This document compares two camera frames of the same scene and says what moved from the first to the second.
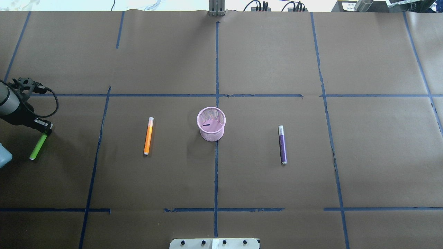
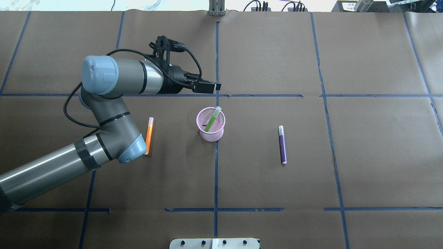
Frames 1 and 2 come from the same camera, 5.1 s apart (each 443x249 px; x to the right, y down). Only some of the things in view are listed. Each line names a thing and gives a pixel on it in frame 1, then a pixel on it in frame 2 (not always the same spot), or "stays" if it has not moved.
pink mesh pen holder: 211,121 stays
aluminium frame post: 216,8 stays
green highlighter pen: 38,146 -> 213,119
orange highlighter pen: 148,135 stays
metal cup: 363,6 stays
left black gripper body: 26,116 -> 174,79
